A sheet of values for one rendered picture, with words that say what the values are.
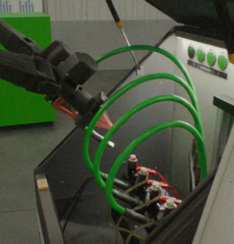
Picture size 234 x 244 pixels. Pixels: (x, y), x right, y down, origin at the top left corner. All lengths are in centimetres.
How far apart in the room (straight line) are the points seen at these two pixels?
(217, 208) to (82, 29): 676
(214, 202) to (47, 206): 59
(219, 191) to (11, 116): 373
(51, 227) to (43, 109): 330
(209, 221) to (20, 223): 212
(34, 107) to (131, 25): 374
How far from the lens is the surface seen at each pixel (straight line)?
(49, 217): 108
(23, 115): 427
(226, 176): 66
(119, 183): 92
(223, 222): 66
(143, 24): 749
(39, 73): 83
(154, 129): 71
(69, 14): 730
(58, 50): 106
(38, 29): 408
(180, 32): 122
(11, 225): 271
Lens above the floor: 157
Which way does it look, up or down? 21 degrees down
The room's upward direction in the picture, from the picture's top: straight up
